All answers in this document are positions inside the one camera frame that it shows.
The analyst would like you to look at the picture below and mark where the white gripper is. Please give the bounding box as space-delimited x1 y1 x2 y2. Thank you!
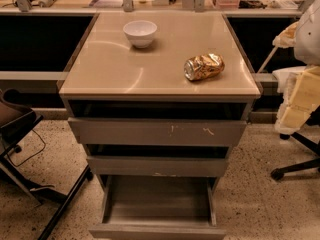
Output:
272 22 320 135

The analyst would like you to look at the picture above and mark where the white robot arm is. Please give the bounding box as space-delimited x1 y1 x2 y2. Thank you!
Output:
272 0 320 135

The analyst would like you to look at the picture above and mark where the beige drawer cabinet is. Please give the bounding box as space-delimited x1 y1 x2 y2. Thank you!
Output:
58 10 262 185

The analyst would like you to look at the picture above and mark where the bottom grey drawer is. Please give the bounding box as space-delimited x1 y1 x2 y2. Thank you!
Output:
89 176 225 240

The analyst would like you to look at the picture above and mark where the grey drawer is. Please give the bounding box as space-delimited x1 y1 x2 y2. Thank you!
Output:
89 176 225 240
87 145 229 177
69 101 246 146

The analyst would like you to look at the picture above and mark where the middle grey drawer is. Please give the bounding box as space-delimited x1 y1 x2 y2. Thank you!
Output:
87 145 229 177

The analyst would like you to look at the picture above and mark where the top grey drawer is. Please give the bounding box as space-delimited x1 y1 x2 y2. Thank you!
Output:
69 101 246 146

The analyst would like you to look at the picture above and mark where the white chair seat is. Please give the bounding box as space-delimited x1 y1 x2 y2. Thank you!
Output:
272 66 306 94

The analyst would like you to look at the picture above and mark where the black office chair base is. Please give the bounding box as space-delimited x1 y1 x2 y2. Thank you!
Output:
270 107 320 182

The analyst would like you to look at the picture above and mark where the white ceramic bowl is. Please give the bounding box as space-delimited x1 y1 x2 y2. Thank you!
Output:
123 20 158 48

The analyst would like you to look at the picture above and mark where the dark chair on left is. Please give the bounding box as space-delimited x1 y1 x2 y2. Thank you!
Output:
0 89 93 240

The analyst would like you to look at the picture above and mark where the black floor cable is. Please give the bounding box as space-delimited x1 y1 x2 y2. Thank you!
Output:
6 129 47 168

